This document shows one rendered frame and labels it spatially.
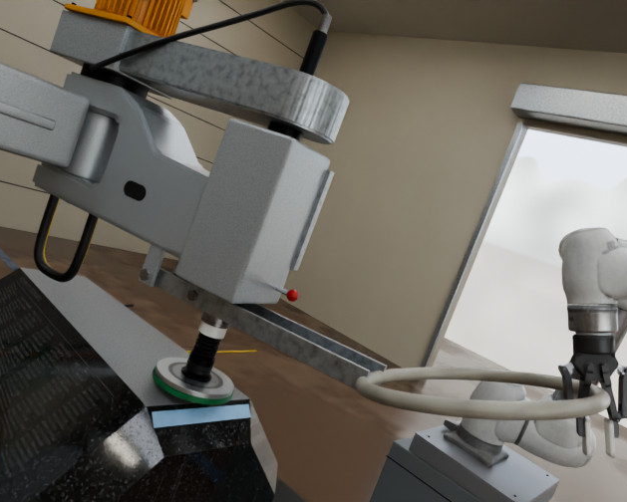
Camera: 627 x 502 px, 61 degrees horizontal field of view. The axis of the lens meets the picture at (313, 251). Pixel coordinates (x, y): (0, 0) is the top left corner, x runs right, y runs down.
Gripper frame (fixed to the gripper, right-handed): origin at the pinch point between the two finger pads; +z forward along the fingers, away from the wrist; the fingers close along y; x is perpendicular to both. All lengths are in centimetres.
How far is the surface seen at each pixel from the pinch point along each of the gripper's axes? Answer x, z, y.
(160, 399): -11, -2, 98
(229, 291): -5, -29, 78
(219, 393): -16, -3, 84
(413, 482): -69, 33, 36
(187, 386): -11, -5, 91
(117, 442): 0, 6, 103
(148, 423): -4, 2, 98
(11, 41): -341, -290, 434
